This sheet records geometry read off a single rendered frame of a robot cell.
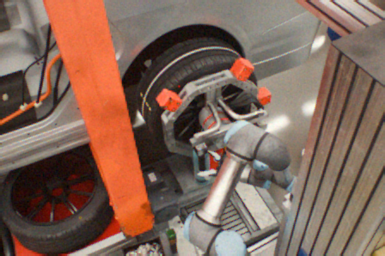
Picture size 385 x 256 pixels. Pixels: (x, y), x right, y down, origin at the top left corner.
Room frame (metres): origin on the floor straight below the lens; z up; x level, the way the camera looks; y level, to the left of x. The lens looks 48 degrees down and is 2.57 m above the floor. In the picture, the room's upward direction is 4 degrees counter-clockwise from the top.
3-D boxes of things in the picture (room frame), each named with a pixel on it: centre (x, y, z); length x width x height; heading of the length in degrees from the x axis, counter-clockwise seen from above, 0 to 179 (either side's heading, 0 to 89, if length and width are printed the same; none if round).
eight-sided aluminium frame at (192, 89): (1.57, -0.12, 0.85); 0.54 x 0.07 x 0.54; 111
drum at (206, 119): (1.51, -0.15, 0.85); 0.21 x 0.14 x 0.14; 21
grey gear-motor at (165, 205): (1.49, 0.24, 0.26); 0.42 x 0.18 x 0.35; 21
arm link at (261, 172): (1.16, -0.33, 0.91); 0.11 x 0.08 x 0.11; 50
